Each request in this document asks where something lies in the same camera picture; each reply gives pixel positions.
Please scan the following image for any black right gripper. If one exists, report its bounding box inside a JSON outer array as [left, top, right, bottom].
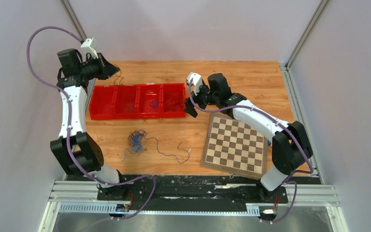
[[184, 81, 220, 117]]

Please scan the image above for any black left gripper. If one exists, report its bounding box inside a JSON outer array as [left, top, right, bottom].
[[78, 53, 119, 81]]

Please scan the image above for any blue cable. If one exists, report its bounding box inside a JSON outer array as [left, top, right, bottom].
[[122, 132, 146, 161]]

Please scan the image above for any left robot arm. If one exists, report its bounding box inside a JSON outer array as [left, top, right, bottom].
[[50, 49, 128, 200]]

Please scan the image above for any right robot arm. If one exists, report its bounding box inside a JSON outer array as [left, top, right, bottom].
[[184, 72, 314, 202]]

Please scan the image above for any red plastic compartment tray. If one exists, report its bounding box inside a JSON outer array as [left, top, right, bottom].
[[89, 83, 186, 120]]

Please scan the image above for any wooden chessboard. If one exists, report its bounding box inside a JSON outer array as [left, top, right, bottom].
[[201, 113, 269, 180]]

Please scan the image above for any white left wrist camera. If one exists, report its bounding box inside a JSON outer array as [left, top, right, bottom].
[[80, 38, 99, 59]]

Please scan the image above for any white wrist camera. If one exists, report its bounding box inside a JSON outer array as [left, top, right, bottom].
[[80, 38, 99, 59], [186, 72, 203, 95]]

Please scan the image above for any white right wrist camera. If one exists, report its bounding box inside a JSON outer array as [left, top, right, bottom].
[[186, 72, 203, 95]]

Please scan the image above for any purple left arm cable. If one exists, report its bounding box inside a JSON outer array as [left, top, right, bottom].
[[26, 26, 157, 221]]

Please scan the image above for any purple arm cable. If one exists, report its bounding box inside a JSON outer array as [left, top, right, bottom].
[[188, 78, 315, 224], [26, 26, 157, 221]]

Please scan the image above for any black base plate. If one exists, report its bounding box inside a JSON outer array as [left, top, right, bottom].
[[65, 173, 322, 212]]

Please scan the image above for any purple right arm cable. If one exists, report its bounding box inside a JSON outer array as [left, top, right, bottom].
[[188, 78, 315, 224]]

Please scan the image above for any aluminium frame rail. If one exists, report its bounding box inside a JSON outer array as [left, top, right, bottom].
[[39, 175, 348, 232]]

